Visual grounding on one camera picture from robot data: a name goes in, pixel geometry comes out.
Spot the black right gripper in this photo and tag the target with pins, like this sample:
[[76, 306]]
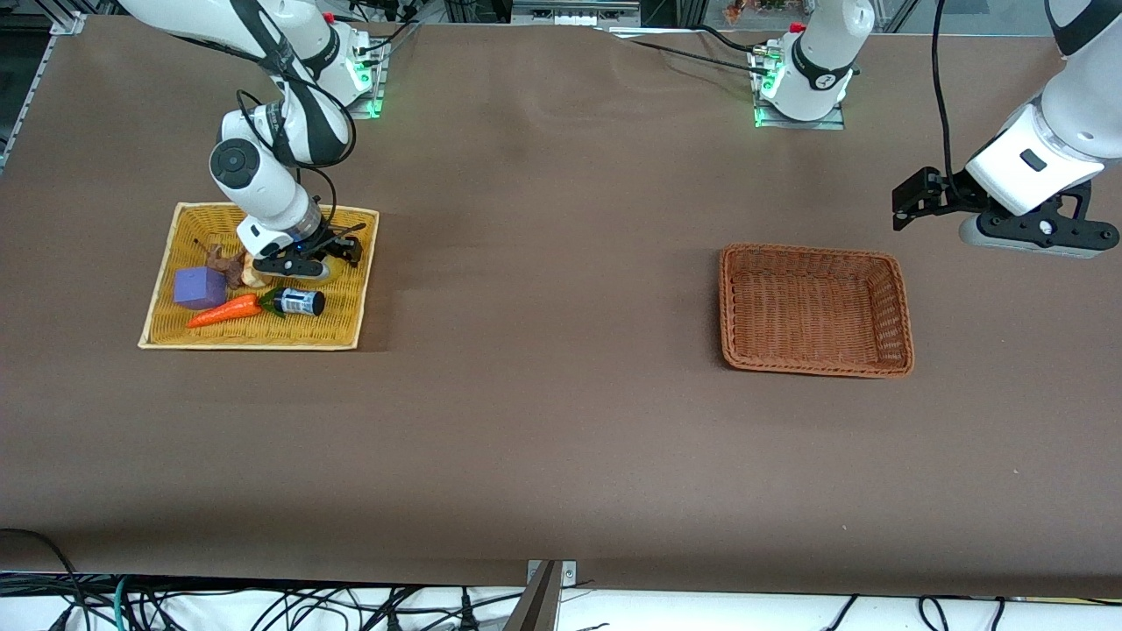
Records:
[[337, 244]]

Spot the small dark blue can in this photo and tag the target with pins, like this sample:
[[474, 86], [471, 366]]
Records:
[[302, 303]]

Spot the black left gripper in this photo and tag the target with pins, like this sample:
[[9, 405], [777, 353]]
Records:
[[955, 191]]

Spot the brown toy lion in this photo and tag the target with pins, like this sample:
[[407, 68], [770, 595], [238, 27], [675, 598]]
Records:
[[230, 267]]

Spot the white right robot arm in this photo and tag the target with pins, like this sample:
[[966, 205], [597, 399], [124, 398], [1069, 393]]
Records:
[[263, 180]]

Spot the toy bread loaf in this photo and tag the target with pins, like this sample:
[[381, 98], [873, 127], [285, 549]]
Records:
[[253, 276]]

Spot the metal table corner bracket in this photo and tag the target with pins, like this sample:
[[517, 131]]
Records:
[[70, 24]]

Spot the metal camera mount pole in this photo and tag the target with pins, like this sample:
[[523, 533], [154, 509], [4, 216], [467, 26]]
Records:
[[539, 605]]

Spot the orange toy carrot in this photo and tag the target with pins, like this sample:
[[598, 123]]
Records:
[[223, 311]]

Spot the brown wicker basket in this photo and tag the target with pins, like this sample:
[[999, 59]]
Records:
[[815, 311]]

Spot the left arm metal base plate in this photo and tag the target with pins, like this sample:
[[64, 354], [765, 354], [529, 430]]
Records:
[[833, 121]]

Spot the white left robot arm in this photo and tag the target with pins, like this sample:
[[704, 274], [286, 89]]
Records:
[[1076, 114]]

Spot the yellow wicker basket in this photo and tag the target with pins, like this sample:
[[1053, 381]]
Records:
[[263, 333]]

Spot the grey power strip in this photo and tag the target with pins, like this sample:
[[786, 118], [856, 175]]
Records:
[[574, 12]]

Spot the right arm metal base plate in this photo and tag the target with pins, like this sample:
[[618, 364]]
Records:
[[372, 88]]

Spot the aluminium table edge rail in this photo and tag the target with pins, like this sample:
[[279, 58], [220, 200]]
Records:
[[26, 96]]

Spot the purple foam cube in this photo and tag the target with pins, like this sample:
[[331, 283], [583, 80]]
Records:
[[198, 289]]

